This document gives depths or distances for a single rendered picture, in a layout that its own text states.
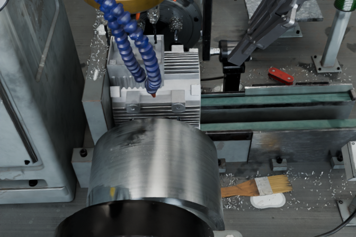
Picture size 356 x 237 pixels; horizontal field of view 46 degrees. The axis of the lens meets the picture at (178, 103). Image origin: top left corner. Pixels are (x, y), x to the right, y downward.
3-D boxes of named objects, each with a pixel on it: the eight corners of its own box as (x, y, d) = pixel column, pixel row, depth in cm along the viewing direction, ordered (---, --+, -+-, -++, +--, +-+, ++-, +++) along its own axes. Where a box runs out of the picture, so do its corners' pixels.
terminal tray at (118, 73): (110, 90, 93) (106, 66, 88) (115, 58, 100) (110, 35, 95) (164, 89, 93) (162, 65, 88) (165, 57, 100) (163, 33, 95)
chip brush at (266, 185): (214, 203, 104) (214, 202, 103) (210, 186, 107) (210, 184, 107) (293, 191, 106) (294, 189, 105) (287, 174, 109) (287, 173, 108)
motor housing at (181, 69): (118, 146, 102) (106, 92, 88) (124, 90, 115) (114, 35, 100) (200, 144, 102) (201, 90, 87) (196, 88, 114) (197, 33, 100)
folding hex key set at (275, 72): (294, 81, 132) (295, 77, 131) (290, 87, 130) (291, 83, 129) (270, 70, 136) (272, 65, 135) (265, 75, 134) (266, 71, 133)
